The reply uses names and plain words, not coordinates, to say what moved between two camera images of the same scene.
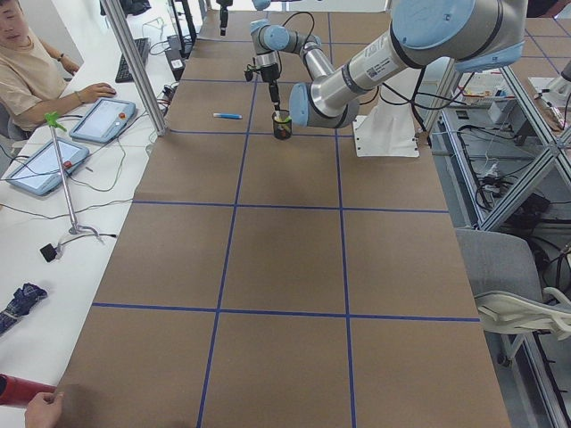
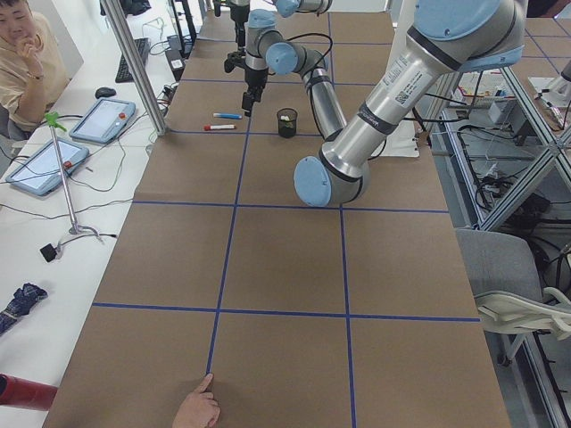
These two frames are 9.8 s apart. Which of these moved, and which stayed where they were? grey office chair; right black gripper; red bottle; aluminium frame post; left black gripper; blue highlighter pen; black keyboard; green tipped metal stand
Moved: left black gripper; right black gripper
Stayed: aluminium frame post; green tipped metal stand; grey office chair; black keyboard; blue highlighter pen; red bottle
